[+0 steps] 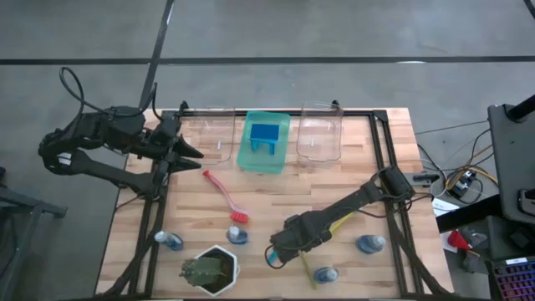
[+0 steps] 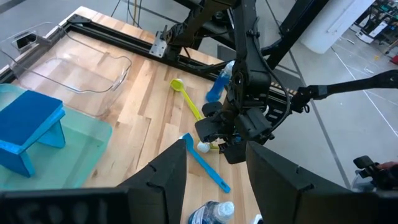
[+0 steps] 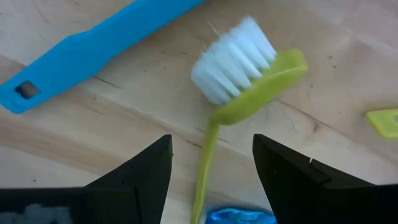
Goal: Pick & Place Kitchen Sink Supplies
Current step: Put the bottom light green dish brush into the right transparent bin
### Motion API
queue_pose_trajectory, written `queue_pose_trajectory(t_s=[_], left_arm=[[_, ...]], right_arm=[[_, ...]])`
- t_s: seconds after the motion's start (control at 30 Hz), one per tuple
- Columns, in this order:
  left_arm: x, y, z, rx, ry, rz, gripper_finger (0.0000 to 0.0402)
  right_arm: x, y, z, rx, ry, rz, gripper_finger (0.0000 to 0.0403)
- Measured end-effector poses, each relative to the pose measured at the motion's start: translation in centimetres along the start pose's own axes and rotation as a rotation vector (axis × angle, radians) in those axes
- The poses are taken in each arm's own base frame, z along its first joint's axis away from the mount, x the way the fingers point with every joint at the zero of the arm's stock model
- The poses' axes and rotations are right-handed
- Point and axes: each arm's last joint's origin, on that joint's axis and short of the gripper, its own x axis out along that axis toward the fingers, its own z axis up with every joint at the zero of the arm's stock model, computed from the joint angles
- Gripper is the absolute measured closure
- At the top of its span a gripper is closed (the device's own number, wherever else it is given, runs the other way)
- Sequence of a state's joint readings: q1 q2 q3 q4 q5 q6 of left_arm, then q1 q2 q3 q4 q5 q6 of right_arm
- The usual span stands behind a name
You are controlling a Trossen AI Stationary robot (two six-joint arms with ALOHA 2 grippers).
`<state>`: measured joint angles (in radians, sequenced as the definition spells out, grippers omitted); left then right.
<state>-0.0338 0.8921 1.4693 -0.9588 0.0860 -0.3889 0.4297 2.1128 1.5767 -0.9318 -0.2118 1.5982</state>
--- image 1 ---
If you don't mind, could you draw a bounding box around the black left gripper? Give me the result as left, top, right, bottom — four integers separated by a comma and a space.
141, 123, 205, 174

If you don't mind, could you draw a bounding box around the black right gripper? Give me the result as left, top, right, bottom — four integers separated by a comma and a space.
270, 211, 335, 263

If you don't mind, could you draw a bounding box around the blue Dawn dish soap bottle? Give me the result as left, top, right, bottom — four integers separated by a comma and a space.
153, 230, 185, 252
355, 233, 387, 255
313, 266, 340, 285
227, 225, 250, 246

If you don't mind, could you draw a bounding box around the red dish brush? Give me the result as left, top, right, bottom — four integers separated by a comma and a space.
201, 169, 250, 223

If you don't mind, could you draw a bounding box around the clear plastic bin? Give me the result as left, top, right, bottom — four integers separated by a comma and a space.
295, 102, 344, 163
186, 107, 237, 166

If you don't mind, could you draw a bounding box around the teal translucent plastic bin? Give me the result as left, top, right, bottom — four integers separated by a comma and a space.
236, 110, 292, 175

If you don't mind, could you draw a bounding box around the cactus in white hexagonal pot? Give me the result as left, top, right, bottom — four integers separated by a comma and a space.
178, 244, 242, 298

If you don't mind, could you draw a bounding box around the white paper sheet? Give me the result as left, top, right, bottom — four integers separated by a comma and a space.
431, 197, 461, 217

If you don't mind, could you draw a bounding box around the grey metal stand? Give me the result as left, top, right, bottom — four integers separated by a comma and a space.
0, 166, 69, 301

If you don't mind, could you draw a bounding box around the small red object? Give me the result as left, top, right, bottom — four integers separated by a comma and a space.
446, 228, 472, 252

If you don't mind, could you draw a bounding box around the laptop with lit keyboard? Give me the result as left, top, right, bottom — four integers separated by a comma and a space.
487, 255, 535, 301

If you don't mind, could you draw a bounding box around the black device on cart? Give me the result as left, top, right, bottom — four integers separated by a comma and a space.
517, 187, 535, 217

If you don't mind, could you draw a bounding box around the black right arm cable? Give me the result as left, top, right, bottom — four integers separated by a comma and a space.
263, 244, 302, 271

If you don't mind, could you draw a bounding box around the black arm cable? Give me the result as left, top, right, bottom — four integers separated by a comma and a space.
58, 66, 159, 120
263, 244, 302, 271

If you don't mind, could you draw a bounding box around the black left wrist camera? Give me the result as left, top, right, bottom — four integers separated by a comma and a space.
156, 115, 181, 137

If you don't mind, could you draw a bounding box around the black aluminium table frame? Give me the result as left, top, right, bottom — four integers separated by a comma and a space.
94, 99, 451, 300

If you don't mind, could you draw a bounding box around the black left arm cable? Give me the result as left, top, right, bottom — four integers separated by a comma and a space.
58, 66, 159, 120

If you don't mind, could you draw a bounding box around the power box with wires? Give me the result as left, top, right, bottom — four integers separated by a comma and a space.
430, 166, 501, 202

